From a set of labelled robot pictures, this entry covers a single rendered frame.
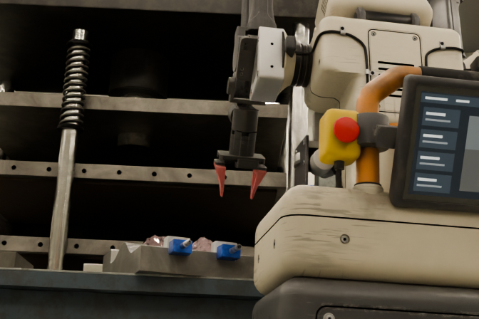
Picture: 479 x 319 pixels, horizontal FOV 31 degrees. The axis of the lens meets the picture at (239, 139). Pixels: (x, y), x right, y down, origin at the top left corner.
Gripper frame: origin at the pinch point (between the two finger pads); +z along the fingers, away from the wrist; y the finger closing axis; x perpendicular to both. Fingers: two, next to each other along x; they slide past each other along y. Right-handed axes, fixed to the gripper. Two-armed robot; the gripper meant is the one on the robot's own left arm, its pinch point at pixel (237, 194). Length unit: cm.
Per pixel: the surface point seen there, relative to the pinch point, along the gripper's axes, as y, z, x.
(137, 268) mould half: 21.2, 15.7, 10.6
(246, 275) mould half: -2.7, 15.9, 9.4
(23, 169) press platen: 56, 17, -96
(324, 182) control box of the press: -43, 12, -88
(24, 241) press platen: 53, 38, -85
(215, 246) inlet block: 4.5, 10.5, 7.1
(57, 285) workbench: 37.7, 21.3, 8.2
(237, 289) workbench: -0.3, 18.1, 13.1
